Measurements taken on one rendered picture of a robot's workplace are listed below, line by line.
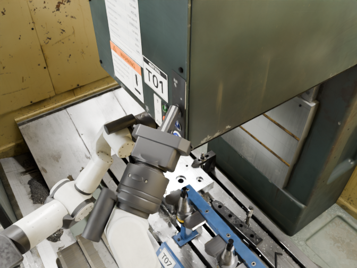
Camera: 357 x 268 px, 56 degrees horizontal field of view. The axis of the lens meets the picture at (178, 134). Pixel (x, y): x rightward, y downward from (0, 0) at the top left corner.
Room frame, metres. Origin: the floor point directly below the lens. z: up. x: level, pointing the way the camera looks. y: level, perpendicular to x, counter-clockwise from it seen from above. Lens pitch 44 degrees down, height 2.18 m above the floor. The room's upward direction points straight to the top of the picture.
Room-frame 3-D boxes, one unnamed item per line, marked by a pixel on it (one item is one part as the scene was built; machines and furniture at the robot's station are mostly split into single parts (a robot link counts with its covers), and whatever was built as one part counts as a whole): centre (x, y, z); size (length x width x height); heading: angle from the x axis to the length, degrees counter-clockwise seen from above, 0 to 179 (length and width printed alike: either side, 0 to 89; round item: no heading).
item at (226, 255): (0.47, -0.14, 1.26); 0.04 x 0.04 x 0.07
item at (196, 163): (1.07, -0.12, 0.97); 0.13 x 0.03 x 0.15; 125
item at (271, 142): (1.15, -0.36, 1.16); 0.48 x 0.05 x 0.51; 35
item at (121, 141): (0.77, 0.17, 1.45); 0.11 x 0.11 x 0.11; 35
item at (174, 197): (0.69, 0.01, 1.21); 0.07 x 0.05 x 0.01; 125
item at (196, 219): (0.60, -0.05, 1.21); 0.07 x 0.05 x 0.01; 125
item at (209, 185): (1.00, 0.02, 0.97); 0.29 x 0.23 x 0.05; 35
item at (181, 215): (0.65, -0.02, 1.21); 0.06 x 0.06 x 0.03
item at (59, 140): (1.44, 0.39, 0.75); 0.89 x 0.67 x 0.26; 125
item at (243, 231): (0.76, -0.24, 0.93); 0.26 x 0.05 x 0.06; 40
